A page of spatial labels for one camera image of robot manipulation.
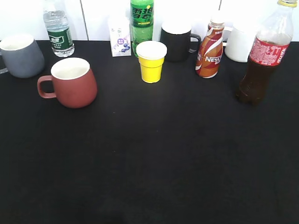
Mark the red ceramic mug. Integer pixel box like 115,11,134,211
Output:
37,57,98,108

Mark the cola bottle red label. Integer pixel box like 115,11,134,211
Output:
236,0,298,105

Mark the yellow paper cup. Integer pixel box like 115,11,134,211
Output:
136,41,167,83

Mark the green sprite bottle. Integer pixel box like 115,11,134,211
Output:
130,0,154,57

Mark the black ceramic mug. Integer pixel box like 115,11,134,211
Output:
160,20,201,62

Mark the brown nescafe bottle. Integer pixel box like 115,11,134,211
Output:
195,10,225,78

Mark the white blueberry milk carton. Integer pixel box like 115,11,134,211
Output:
108,15,132,57

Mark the white ceramic mug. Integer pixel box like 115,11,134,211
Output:
223,22,259,63

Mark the clear water bottle green label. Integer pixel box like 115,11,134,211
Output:
43,0,75,57

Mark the grey ceramic mug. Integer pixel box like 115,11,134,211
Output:
0,34,45,78

